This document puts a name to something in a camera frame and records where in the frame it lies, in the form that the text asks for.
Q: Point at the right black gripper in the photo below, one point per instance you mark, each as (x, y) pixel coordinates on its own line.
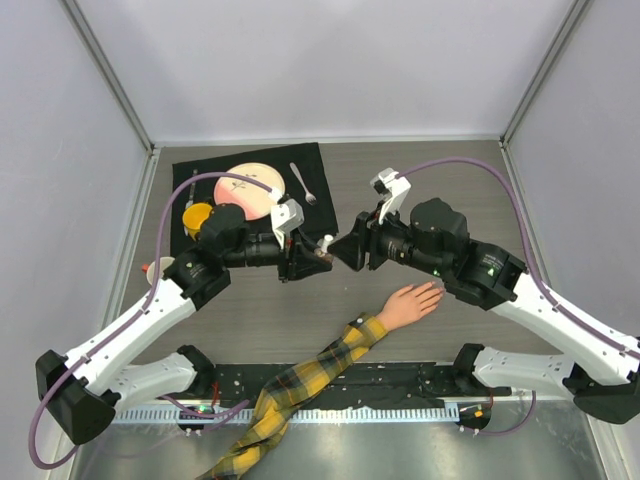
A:
(351, 247)

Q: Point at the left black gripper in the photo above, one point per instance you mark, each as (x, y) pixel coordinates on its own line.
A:
(294, 262)

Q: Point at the glitter nail polish bottle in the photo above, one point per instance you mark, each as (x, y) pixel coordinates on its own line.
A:
(324, 256)

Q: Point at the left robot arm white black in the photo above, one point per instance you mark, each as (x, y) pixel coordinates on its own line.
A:
(88, 386)

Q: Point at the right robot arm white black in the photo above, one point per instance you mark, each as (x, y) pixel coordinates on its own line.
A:
(599, 372)

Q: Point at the silver fork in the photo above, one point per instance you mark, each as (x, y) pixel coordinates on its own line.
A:
(310, 198)

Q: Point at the pink ceramic plate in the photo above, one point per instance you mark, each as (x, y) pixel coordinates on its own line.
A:
(254, 200)

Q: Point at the black cloth placemat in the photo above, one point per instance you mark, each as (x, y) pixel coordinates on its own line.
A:
(319, 219)

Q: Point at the yellow cup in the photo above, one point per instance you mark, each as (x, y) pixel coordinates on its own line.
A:
(194, 216)

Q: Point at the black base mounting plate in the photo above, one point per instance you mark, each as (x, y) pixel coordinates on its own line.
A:
(390, 385)

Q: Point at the silver knife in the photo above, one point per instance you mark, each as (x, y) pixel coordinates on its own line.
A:
(191, 192)

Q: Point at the yellow plaid sleeve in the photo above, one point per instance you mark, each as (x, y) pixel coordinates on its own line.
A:
(287, 392)

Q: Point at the white cup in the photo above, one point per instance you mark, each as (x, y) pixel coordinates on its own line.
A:
(157, 268)

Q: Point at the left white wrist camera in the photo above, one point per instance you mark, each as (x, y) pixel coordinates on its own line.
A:
(286, 216)

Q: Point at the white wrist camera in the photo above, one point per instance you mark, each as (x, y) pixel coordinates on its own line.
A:
(392, 189)
(286, 216)

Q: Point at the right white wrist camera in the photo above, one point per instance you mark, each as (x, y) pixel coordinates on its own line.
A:
(392, 189)

